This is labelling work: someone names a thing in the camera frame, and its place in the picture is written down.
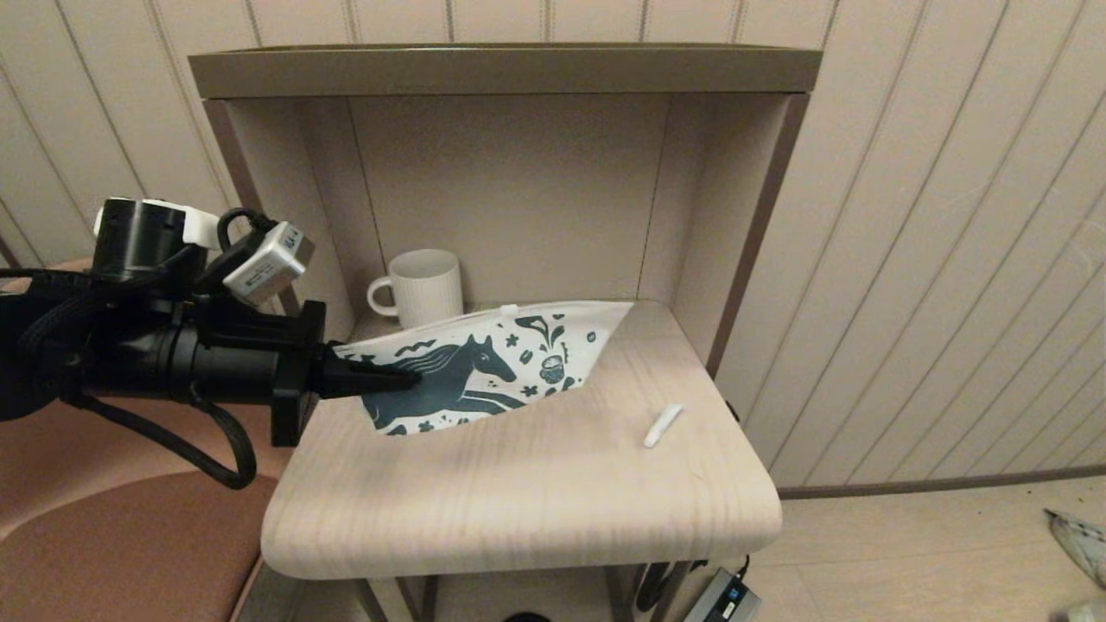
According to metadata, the grey power adapter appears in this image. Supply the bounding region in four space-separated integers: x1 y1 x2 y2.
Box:
683 557 763 622

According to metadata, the white horse-print zip pouch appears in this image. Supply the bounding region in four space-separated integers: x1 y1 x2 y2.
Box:
333 300 636 435

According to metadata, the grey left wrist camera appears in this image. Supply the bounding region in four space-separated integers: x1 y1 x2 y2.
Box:
216 207 315 307

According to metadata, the white ribbed mug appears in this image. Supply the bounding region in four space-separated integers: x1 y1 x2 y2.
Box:
367 249 465 330

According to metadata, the brown upholstered chair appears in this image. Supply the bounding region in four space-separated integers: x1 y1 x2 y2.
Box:
0 255 295 622

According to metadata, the white speckled floor bag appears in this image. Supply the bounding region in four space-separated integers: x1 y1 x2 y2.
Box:
1044 508 1106 622

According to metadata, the light wood nightstand shelf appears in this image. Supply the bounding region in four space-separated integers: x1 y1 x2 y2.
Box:
187 41 826 622

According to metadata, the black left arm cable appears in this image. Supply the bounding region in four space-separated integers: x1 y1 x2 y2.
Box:
65 393 257 490

